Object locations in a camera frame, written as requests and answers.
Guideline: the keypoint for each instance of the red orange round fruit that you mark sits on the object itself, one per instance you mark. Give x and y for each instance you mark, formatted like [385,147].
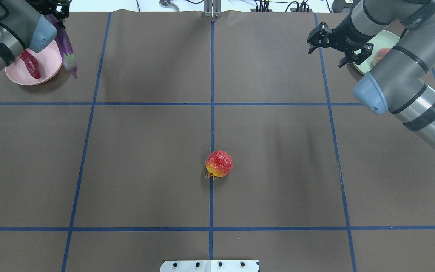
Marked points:
[218,164]

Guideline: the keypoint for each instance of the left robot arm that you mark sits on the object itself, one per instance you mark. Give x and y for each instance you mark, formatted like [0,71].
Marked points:
[23,26]

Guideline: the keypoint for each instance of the pink plate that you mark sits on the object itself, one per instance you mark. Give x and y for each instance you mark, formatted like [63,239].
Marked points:
[49,63]

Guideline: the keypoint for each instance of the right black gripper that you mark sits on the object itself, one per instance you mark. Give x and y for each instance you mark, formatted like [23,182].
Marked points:
[347,34]

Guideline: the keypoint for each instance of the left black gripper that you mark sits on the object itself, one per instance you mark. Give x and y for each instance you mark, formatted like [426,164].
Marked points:
[56,7]

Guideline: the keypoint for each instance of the red chili pepper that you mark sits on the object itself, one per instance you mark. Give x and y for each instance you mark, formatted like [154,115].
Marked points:
[31,64]

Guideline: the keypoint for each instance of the purple eggplant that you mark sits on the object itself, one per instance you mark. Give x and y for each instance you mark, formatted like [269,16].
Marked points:
[63,42]

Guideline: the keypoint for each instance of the yellow pink peach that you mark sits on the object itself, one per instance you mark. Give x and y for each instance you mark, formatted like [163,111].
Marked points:
[380,54]

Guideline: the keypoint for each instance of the light green plate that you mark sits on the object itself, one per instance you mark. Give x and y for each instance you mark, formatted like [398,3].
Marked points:
[384,39]

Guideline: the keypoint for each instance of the aluminium frame post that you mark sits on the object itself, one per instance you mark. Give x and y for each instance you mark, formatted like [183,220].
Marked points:
[212,8]

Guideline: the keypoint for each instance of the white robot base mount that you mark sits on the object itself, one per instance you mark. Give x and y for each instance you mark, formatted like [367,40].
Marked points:
[210,266]

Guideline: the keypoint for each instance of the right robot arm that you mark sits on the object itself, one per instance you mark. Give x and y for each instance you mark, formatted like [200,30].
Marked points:
[395,83]

